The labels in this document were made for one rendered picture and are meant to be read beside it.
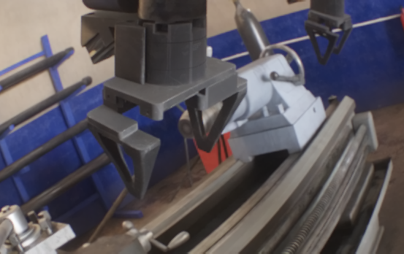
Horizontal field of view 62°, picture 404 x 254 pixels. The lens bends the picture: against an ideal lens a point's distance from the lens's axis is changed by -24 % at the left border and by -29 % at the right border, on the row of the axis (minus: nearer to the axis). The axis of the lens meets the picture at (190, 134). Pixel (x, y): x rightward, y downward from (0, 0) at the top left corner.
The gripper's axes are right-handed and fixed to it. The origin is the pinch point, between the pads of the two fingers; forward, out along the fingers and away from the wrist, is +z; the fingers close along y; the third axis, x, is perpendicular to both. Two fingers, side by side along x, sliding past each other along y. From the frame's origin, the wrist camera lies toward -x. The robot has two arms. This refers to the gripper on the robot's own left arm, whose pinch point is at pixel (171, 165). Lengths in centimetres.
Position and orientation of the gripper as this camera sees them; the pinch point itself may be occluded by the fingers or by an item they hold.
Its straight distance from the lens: 41.2
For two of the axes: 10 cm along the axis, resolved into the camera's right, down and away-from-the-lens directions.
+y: -6.3, 3.9, -6.7
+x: 7.8, 3.3, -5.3
